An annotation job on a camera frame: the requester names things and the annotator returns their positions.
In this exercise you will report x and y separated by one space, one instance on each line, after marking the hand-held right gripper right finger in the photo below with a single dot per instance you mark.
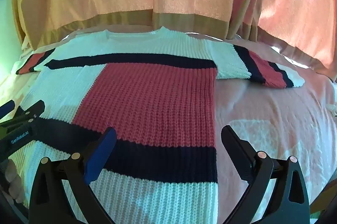
238 146

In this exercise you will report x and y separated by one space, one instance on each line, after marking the person's left hand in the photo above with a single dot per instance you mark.
11 182

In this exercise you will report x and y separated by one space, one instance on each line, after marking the white red navy knit sweater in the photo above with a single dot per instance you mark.
158 97

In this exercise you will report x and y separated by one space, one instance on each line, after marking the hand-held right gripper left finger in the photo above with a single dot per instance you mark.
100 151

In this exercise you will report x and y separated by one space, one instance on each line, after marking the pink bed cover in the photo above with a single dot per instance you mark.
268 108

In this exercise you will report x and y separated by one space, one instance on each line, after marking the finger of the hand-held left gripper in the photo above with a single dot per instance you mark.
33 108
6 107

